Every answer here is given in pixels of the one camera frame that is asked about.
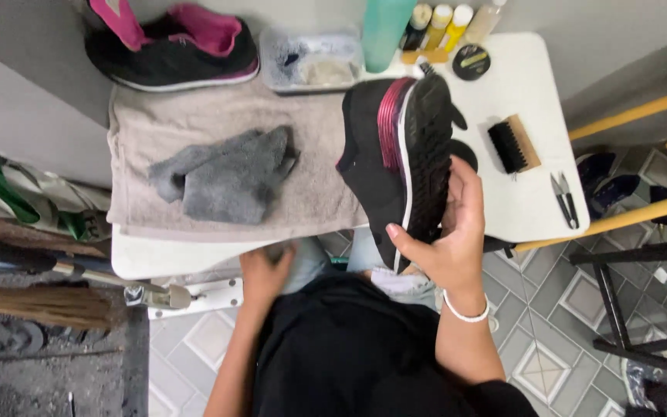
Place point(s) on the person's left hand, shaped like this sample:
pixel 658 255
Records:
pixel 259 277

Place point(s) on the person's right hand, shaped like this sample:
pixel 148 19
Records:
pixel 456 243

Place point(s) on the black sneaker with magenta heel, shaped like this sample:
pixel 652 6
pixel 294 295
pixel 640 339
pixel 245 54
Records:
pixel 403 168

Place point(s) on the round black tin lid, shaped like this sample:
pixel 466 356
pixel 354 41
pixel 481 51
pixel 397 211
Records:
pixel 465 153

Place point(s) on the person's blue jeans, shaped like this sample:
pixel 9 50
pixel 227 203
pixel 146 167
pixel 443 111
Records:
pixel 362 263

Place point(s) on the grey microfibre cloth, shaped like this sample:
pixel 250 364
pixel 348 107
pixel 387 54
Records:
pixel 229 176

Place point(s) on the wooden brush with black bristles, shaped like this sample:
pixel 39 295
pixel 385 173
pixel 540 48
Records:
pixel 513 145

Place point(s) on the beige towel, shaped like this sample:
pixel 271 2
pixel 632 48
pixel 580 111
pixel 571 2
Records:
pixel 223 168

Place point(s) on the black thread snips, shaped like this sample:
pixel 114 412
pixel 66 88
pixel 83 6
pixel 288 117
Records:
pixel 565 200

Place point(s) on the person's black shirt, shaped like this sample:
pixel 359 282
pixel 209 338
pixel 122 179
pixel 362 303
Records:
pixel 362 353

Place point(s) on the white folding table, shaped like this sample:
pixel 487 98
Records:
pixel 519 104

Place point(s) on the dark blue shoes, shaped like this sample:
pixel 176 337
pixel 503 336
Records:
pixel 605 182

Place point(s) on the yellow wooden pole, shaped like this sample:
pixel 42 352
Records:
pixel 617 220
pixel 629 116

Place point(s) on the round black polish tin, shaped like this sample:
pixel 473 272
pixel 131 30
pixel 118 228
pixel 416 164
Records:
pixel 471 62

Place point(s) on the small wooden brush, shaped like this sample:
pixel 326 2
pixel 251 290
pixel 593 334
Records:
pixel 425 56

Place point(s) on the black metal stool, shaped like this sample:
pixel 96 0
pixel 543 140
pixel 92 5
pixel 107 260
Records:
pixel 646 301

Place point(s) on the yellow bottle with white cap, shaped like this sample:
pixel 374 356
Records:
pixel 436 26
pixel 455 26

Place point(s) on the straw broom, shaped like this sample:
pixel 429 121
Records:
pixel 44 304

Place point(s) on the black bottle with cream cap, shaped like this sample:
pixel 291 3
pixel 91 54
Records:
pixel 414 26

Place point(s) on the clear plastic tray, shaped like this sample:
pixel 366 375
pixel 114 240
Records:
pixel 310 61

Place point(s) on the clear bottle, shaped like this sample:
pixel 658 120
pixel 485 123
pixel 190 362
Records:
pixel 484 22

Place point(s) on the teal bottle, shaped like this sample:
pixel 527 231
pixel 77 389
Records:
pixel 384 32

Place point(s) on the black and pink sneaker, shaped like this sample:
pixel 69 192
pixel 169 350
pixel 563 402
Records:
pixel 177 49

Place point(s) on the green and white bag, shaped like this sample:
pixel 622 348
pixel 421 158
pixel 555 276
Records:
pixel 26 194

